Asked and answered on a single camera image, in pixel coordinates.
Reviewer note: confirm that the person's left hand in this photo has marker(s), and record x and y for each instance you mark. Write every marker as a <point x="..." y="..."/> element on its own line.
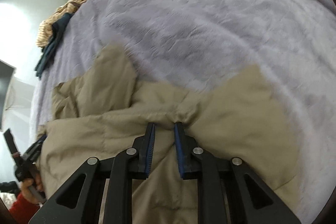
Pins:
<point x="27" y="191"/>

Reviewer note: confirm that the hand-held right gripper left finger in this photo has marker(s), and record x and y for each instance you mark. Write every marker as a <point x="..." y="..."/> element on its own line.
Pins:
<point x="149" y="150"/>

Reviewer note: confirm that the person's left forearm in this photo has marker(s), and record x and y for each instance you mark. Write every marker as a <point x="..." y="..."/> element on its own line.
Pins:
<point x="25" y="207"/>

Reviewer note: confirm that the striped beige garment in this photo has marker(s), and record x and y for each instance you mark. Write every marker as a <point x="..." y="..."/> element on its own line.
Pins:
<point x="56" y="22"/>

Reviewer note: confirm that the beige puffer jacket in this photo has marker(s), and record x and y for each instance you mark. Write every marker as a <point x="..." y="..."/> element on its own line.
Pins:
<point x="210" y="113"/>

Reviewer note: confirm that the purple fleece blanket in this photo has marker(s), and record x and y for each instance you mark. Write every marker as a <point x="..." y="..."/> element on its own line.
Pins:
<point x="199" y="24"/>

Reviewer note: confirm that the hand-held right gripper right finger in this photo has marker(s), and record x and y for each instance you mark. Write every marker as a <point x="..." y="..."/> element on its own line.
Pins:
<point x="179" y="153"/>

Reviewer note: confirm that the flat screen monitor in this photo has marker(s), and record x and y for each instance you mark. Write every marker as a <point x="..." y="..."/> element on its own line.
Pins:
<point x="6" y="92"/>

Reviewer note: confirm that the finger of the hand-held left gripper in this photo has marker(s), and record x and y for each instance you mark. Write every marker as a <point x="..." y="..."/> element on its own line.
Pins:
<point x="11" y="142"/>
<point x="36" y="146"/>

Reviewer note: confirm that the dark teal garment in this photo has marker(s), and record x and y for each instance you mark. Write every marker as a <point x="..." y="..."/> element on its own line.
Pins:
<point x="53" y="43"/>

